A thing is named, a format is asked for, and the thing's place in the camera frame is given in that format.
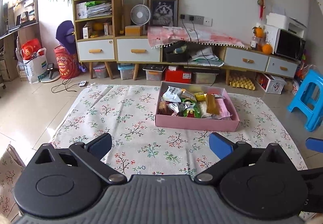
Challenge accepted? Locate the blue plastic stool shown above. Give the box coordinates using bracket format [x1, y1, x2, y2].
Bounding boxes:
[287, 70, 322, 132]

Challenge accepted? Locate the red storage box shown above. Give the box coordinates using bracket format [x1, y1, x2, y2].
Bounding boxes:
[165, 69, 192, 84]

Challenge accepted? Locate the wooden TV cabinet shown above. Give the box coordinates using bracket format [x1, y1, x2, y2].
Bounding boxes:
[72, 0, 298, 78]

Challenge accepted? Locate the white sandwich cake packet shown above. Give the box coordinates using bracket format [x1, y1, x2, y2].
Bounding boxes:
[198, 101, 212, 119]

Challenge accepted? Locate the yellow snack packet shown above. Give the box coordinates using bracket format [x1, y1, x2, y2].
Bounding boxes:
[194, 92, 206, 102]

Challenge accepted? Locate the white desk fan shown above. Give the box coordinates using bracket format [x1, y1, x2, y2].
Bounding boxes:
[122, 0, 151, 26]

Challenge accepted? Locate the white shopping bag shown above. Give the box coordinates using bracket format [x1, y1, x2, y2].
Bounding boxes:
[20, 47, 48, 84]

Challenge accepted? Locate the pink cardboard box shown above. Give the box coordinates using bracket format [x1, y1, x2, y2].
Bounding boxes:
[155, 82, 240, 132]

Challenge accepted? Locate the silver blue snack packet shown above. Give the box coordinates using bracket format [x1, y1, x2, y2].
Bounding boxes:
[167, 102, 195, 114]

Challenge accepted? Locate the pink cabinet cloth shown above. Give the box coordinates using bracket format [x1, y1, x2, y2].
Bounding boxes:
[147, 27, 247, 49]

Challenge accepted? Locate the gold snack bar packet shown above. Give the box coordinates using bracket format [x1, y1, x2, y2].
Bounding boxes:
[205, 94, 219, 115]

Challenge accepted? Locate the pink snack packet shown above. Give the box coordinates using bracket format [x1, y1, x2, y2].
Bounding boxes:
[214, 98, 232, 120]

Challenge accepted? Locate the white biscuit packet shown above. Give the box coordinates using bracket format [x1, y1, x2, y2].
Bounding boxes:
[162, 86, 182, 103]

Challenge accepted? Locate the white decorated box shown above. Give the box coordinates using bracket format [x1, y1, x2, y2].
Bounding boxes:
[256, 73, 286, 94]

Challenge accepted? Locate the white microwave oven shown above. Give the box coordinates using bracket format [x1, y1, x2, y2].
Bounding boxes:
[264, 24, 305, 61]

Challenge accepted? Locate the green snack packet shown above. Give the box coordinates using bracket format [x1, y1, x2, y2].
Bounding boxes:
[181, 98, 201, 118]

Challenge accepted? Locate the floral cloth mat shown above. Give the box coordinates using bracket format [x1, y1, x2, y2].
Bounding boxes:
[51, 84, 306, 177]

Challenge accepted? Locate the yellow egg tray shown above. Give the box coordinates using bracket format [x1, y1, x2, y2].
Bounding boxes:
[229, 74, 256, 91]

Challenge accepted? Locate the clear cracker packet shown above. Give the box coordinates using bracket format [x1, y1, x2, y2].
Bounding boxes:
[158, 100, 168, 115]

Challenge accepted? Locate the framed cat picture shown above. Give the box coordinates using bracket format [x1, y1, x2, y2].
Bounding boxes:
[147, 0, 179, 27]

